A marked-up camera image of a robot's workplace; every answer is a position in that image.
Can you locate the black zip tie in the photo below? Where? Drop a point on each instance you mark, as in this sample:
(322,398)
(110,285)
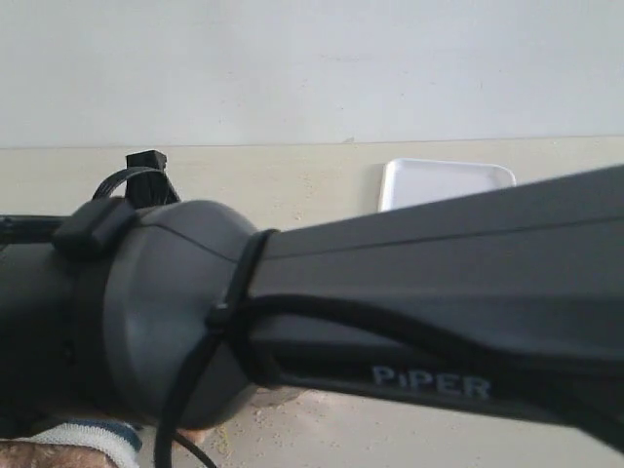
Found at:
(223,314)

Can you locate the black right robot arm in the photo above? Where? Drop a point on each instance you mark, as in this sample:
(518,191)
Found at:
(144,308)

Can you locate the white plastic tray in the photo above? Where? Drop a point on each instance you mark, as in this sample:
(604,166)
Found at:
(409,182)

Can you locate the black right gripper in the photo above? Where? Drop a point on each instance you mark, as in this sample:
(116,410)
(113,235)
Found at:
(149,189)

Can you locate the tan teddy bear striped sweater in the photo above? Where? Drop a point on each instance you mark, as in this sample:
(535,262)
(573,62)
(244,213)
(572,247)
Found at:
(76,443)

